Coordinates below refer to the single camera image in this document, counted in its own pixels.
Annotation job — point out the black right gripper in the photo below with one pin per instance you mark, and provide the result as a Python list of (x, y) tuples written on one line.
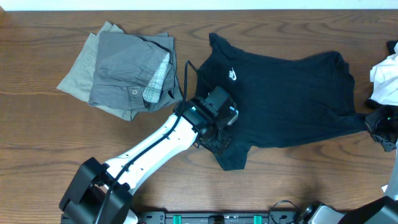
[(371, 122)]

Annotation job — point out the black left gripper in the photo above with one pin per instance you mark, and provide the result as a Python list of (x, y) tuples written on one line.
[(222, 142)]

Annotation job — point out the black t-shirt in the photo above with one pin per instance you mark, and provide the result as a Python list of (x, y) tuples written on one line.
[(281, 103)]

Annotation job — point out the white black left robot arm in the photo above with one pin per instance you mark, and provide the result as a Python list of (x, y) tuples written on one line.
[(102, 193)]

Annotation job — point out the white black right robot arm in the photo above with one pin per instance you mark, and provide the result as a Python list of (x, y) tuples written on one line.
[(380, 211)]

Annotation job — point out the folded dark grey shorts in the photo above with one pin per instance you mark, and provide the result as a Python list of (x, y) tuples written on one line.
[(135, 73)]

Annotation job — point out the folded beige shorts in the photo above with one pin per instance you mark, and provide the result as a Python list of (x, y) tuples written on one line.
[(79, 80)]

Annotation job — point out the green rail clamp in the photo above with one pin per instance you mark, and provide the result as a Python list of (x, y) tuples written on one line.
[(177, 219), (257, 219)]

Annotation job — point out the black aluminium mounting rail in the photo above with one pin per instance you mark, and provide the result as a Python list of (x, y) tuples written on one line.
[(217, 218)]

